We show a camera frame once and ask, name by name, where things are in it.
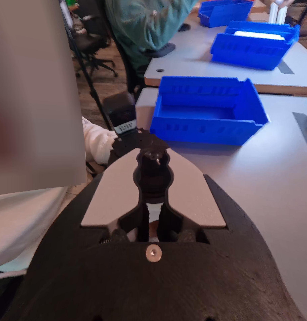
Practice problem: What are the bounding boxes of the person's left forearm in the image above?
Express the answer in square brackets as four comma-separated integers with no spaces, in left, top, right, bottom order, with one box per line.
[82,117,118,166]

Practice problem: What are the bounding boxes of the black office chair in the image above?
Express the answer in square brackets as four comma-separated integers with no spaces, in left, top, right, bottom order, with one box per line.
[73,0,119,78]
[98,0,176,96]

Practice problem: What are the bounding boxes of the black bottle lid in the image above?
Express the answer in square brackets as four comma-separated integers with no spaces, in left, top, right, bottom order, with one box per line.
[133,148,174,203]

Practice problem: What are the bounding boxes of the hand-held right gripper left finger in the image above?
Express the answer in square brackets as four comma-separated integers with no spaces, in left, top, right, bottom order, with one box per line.
[81,147,150,242]

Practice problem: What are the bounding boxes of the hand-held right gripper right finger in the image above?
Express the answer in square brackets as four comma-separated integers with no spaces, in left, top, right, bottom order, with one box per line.
[157,147,227,242]

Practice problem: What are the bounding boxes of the person's right hand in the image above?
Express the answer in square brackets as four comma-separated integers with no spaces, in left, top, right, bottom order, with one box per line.
[148,220,159,238]

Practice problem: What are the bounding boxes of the white plastic bottle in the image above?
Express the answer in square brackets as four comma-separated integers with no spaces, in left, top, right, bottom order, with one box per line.
[234,31,285,40]
[146,202,161,221]

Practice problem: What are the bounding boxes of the blue plastic bin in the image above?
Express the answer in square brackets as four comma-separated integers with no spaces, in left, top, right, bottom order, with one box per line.
[211,21,300,71]
[198,0,254,28]
[150,76,269,146]

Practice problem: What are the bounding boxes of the black tripod stand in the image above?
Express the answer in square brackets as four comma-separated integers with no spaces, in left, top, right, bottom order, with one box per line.
[61,0,114,131]

